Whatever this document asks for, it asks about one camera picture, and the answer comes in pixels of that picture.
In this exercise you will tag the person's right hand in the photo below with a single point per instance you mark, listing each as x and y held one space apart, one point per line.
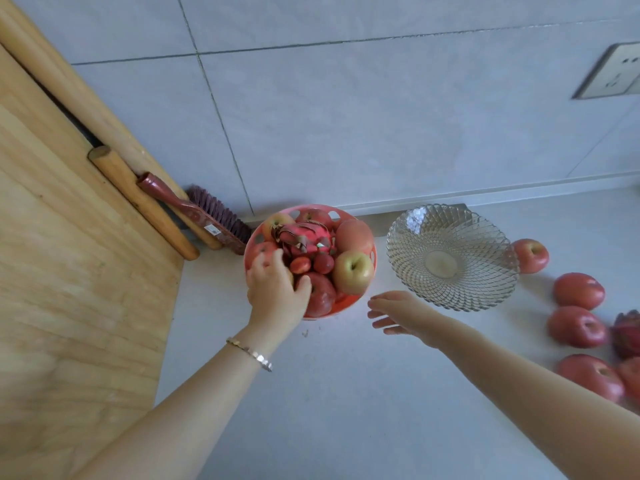
420 317

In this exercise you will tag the person's left hand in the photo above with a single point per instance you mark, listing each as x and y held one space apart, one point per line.
275 304

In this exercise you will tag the large dark red apple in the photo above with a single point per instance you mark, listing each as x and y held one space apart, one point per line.
322 297

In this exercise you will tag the small dark red plum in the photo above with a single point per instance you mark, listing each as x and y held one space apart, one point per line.
323 263

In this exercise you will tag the clear glass fruit bowl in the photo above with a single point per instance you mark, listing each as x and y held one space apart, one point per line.
450 259

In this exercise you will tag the pink perforated plastic bowl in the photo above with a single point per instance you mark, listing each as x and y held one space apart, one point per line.
345 301

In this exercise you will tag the pink dragon fruit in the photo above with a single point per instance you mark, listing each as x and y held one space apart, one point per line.
629 334
302 237

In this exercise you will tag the yellow green apple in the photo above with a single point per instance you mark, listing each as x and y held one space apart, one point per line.
352 272

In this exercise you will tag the person's left forearm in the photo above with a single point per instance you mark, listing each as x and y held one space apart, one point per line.
175 424

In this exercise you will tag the person's right forearm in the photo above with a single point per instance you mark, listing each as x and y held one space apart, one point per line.
540 409

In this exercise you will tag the grey metal bar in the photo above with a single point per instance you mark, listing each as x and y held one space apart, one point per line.
382 223

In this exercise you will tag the short wooden rolling pin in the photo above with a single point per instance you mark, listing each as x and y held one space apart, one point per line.
145 204

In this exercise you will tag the large wooden cutting board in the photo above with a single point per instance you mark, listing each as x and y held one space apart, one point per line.
75 269

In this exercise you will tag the white wall socket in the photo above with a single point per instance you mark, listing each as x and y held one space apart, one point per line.
615 72

